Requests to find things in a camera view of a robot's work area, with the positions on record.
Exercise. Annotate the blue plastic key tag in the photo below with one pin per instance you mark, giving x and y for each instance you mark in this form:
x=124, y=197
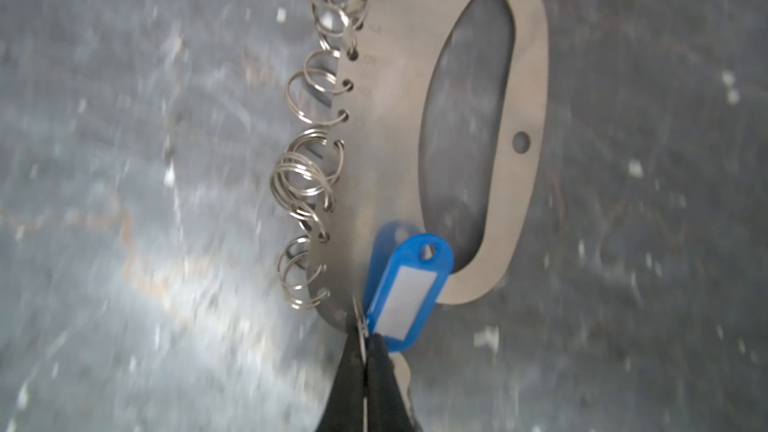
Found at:
x=406, y=290

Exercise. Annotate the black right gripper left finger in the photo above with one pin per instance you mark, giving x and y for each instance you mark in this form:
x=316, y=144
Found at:
x=344, y=410

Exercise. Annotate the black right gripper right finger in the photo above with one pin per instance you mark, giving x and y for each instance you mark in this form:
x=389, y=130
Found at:
x=385, y=409

